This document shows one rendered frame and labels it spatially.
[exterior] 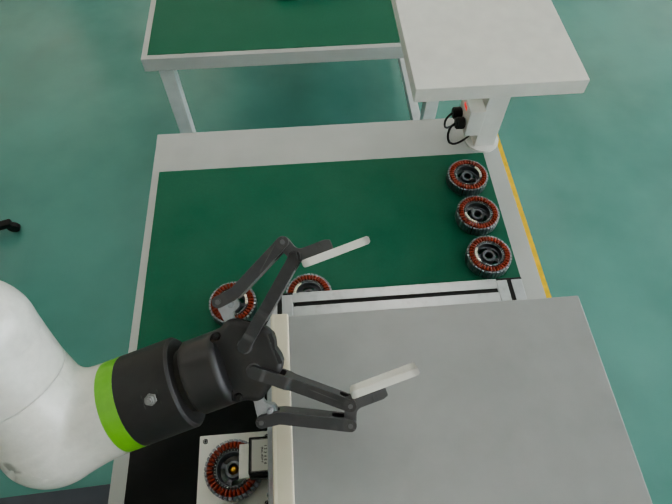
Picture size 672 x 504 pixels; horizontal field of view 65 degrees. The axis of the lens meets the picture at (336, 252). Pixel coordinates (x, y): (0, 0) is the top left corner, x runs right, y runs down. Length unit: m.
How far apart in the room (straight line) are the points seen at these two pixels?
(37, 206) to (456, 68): 2.07
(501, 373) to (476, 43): 0.76
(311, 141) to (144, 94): 1.58
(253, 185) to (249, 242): 0.19
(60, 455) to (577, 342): 0.57
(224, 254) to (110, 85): 1.91
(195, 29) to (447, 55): 1.12
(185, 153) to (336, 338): 1.09
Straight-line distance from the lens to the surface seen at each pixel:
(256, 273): 0.53
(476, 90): 1.13
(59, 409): 0.56
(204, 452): 1.19
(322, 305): 0.89
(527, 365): 0.68
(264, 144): 1.62
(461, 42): 1.22
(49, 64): 3.44
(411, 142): 1.63
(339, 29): 2.02
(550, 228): 2.51
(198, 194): 1.53
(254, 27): 2.05
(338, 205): 1.46
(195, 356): 0.53
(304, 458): 0.61
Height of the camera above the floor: 1.92
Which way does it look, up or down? 58 degrees down
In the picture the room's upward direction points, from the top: straight up
